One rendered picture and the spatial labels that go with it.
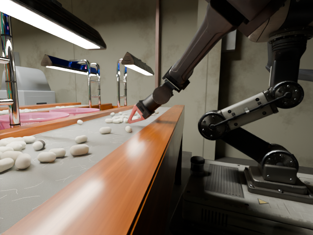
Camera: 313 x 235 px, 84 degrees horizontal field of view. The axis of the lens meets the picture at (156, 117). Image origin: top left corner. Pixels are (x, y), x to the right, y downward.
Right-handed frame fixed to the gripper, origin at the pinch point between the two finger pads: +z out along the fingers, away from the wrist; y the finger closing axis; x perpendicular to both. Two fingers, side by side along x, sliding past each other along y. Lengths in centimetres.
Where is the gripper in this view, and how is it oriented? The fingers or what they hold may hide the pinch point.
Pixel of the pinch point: (130, 120)
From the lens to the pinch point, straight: 69.0
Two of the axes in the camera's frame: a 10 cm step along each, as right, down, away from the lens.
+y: -1.9, 1.4, -9.7
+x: 6.2, 7.8, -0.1
